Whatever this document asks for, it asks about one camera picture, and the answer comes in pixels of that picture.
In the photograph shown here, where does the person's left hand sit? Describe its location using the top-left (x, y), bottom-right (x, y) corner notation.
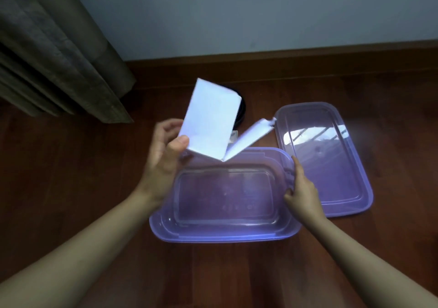
top-left (135, 119), bottom-right (190, 209)

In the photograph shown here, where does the person's right hand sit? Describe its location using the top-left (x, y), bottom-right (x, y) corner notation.
top-left (283, 156), bottom-right (326, 226)

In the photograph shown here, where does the purple container lid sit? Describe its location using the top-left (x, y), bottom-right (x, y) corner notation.
top-left (149, 146), bottom-right (302, 243)
top-left (273, 101), bottom-right (374, 219)

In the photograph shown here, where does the small white box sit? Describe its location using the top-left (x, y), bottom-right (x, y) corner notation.
top-left (177, 78), bottom-right (278, 163)

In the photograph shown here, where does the black belt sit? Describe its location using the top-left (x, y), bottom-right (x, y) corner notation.
top-left (219, 85), bottom-right (247, 129)

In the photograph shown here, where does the brown curtain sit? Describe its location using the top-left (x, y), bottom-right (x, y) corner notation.
top-left (0, 0), bottom-right (137, 124)

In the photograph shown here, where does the person's left forearm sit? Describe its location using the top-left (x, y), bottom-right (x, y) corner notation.
top-left (0, 189), bottom-right (162, 308)

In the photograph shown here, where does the person's right forearm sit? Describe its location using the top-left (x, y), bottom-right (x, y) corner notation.
top-left (302, 214), bottom-right (438, 308)

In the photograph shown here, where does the brown wooden baseboard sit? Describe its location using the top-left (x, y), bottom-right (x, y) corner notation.
top-left (125, 41), bottom-right (438, 90)

